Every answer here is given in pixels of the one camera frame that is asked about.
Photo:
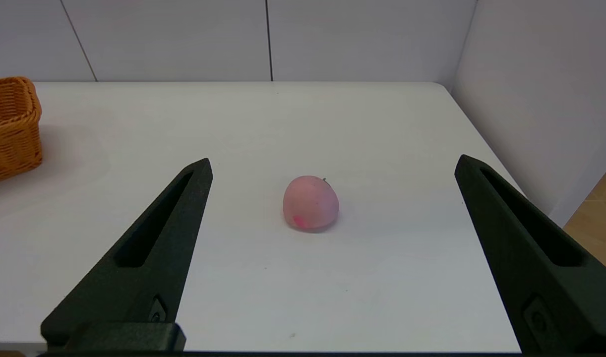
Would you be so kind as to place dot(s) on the orange woven wicker basket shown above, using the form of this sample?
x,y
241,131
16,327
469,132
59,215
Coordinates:
x,y
10,134

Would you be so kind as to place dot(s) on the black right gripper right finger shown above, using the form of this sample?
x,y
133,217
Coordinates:
x,y
546,292

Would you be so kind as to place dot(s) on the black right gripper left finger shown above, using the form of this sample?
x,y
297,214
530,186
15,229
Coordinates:
x,y
149,263

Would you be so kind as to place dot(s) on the pink peach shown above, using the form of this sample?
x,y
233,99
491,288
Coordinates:
x,y
310,203

